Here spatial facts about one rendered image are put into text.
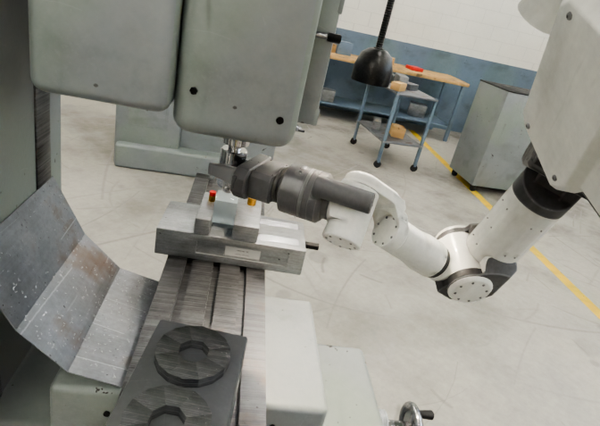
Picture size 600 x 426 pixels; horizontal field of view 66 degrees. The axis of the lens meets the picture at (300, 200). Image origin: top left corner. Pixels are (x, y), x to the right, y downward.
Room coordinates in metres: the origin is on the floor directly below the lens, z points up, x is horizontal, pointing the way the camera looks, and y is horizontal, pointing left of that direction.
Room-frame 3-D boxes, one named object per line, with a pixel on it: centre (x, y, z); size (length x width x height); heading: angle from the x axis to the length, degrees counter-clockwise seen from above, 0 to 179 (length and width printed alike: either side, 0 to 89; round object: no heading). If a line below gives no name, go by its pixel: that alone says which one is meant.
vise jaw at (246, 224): (1.00, 0.12, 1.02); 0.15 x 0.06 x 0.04; 8
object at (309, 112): (0.78, 0.02, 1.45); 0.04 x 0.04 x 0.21; 10
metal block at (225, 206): (0.99, 0.17, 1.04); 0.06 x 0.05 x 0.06; 8
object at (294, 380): (0.76, 0.13, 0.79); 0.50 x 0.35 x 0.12; 100
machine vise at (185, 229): (1.00, 0.14, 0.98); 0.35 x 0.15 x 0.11; 98
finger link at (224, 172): (0.73, 0.14, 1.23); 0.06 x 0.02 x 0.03; 75
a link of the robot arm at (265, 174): (0.74, 0.04, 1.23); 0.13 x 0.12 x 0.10; 165
